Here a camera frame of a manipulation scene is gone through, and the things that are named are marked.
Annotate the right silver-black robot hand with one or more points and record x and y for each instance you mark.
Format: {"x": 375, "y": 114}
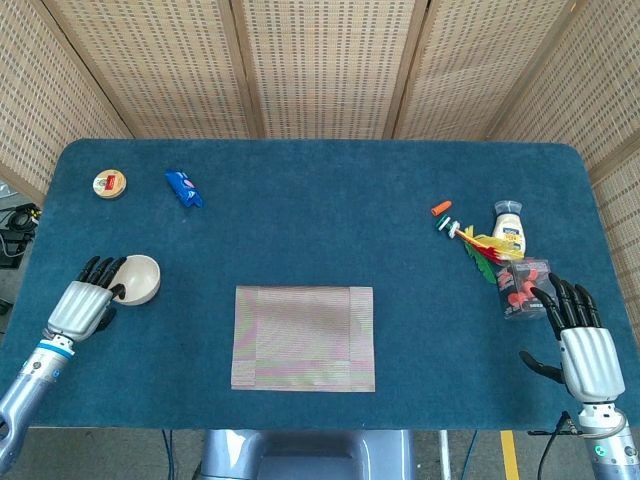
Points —
{"x": 592, "y": 360}

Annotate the left silver-black robot hand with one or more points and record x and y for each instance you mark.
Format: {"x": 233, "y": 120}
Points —
{"x": 80, "y": 307}

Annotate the white round bowl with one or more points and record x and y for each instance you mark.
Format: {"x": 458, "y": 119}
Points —
{"x": 142, "y": 280}

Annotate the grey-brown woven placemat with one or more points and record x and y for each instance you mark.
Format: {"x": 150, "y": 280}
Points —
{"x": 300, "y": 340}

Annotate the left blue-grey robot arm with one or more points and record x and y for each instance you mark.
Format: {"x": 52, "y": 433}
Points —
{"x": 30, "y": 380}

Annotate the clear box with red items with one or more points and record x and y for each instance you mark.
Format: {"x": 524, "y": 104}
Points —
{"x": 525, "y": 292}

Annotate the round tin with red label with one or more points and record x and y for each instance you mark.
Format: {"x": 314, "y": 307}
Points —
{"x": 109, "y": 184}

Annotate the white mayonnaise squeeze bottle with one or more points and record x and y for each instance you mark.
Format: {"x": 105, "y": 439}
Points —
{"x": 507, "y": 231}

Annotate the blue snack packet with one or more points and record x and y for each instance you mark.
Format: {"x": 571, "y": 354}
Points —
{"x": 184, "y": 189}

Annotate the white table leg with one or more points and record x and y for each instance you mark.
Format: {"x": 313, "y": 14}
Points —
{"x": 444, "y": 455}

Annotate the colourful feather shuttlecock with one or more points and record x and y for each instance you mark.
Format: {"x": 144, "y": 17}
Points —
{"x": 452, "y": 229}

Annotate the small orange rubber cap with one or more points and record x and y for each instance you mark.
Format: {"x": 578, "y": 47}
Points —
{"x": 441, "y": 208}

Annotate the blue felt table cover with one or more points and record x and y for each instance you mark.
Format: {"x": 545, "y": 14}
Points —
{"x": 300, "y": 225}

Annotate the blue-grey robot torso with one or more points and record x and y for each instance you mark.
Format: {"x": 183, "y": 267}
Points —
{"x": 300, "y": 455}

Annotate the woven bamboo folding screen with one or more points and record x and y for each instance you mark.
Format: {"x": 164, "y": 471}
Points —
{"x": 325, "y": 65}

